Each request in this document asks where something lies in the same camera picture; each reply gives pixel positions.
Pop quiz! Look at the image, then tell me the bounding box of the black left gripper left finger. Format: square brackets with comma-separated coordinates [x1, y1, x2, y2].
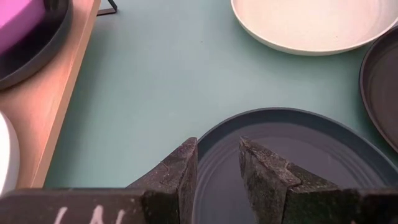
[126, 137, 199, 224]

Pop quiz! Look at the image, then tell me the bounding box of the green table mat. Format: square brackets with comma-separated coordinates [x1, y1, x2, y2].
[43, 0, 398, 189]

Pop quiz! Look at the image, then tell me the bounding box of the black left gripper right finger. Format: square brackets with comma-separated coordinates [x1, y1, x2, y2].
[238, 136, 340, 224]

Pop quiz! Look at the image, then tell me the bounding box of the light green plate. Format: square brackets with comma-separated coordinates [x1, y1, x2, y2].
[230, 0, 398, 57]

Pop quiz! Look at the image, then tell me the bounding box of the white plate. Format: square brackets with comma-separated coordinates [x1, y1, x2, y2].
[0, 111, 21, 197]

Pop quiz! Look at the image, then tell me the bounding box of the dark blue plate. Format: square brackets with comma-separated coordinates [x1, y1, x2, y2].
[192, 107, 398, 224]
[0, 0, 74, 91]

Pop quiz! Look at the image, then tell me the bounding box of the black plate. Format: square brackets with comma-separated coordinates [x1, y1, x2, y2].
[359, 26, 398, 153]

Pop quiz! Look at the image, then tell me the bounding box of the purple plate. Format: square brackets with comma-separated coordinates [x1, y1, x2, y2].
[0, 0, 47, 57]

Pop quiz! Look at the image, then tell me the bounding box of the wooden plate rack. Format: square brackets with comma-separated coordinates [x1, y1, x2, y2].
[0, 0, 102, 190]

